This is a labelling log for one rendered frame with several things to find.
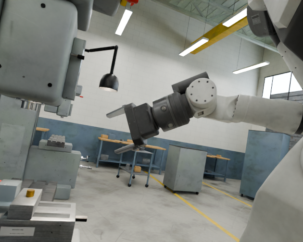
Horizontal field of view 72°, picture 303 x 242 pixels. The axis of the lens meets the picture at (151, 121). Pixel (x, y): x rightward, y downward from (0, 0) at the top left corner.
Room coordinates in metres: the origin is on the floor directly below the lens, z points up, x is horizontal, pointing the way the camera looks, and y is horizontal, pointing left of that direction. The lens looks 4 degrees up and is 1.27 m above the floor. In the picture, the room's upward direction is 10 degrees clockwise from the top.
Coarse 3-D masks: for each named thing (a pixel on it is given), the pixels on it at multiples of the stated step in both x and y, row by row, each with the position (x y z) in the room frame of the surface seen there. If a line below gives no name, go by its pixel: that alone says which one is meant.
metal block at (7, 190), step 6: (6, 180) 0.65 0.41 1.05; (12, 180) 0.66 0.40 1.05; (18, 180) 0.67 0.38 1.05; (0, 186) 0.61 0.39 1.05; (6, 186) 0.61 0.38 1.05; (12, 186) 0.62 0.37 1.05; (18, 186) 0.64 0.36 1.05; (0, 192) 0.61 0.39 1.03; (6, 192) 0.61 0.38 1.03; (12, 192) 0.62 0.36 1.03; (18, 192) 0.66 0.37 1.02; (0, 198) 0.61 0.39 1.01; (6, 198) 0.62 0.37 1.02; (12, 198) 0.62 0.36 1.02; (0, 204) 0.61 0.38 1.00; (6, 204) 0.62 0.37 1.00
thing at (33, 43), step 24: (24, 0) 0.56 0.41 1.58; (48, 0) 0.58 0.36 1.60; (0, 24) 0.55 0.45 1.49; (24, 24) 0.56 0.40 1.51; (48, 24) 0.58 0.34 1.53; (72, 24) 0.61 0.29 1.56; (0, 48) 0.55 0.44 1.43; (24, 48) 0.57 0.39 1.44; (48, 48) 0.59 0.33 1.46; (0, 72) 0.55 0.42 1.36; (24, 72) 0.57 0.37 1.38; (48, 72) 0.59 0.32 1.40; (24, 96) 0.59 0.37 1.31; (48, 96) 0.60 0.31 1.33
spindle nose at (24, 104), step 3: (21, 102) 0.65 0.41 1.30; (24, 102) 0.65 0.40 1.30; (27, 102) 0.65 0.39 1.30; (30, 102) 0.65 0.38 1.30; (21, 105) 0.65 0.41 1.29; (24, 105) 0.65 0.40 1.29; (27, 105) 0.65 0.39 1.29; (30, 105) 0.65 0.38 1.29; (33, 105) 0.66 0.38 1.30; (36, 105) 0.67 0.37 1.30; (21, 108) 0.66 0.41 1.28; (24, 108) 0.65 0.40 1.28; (27, 108) 0.65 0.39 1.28; (30, 108) 0.65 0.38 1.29; (33, 108) 0.66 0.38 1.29; (36, 108) 0.67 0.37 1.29
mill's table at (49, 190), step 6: (24, 180) 1.14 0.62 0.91; (30, 180) 1.16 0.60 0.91; (42, 180) 1.20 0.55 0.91; (24, 186) 1.05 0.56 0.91; (30, 186) 1.10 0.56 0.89; (36, 186) 1.08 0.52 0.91; (42, 186) 1.10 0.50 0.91; (48, 186) 1.11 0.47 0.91; (54, 186) 1.13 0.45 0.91; (42, 192) 1.06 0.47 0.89; (48, 192) 1.03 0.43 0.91; (54, 192) 1.06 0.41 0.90; (42, 198) 0.94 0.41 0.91; (48, 198) 0.95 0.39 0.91
